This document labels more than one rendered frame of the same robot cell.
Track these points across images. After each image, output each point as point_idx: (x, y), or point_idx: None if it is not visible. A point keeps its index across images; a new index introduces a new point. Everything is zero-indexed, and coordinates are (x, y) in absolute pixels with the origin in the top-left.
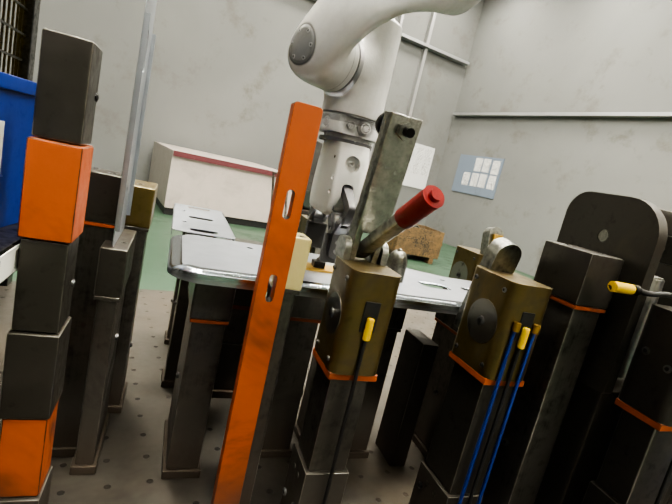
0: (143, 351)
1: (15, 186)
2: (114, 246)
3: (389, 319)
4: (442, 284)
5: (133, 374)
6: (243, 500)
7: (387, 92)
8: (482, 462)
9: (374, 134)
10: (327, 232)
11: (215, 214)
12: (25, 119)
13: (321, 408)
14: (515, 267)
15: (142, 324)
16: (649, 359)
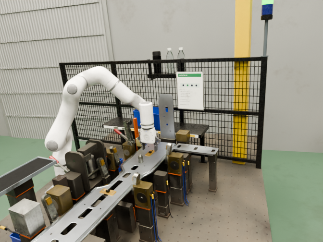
0: (206, 183)
1: (155, 125)
2: (162, 137)
3: (123, 150)
4: (134, 170)
5: (193, 180)
6: None
7: (141, 117)
8: None
9: (141, 125)
10: (144, 143)
11: (205, 151)
12: (155, 117)
13: None
14: (110, 151)
15: (226, 186)
16: None
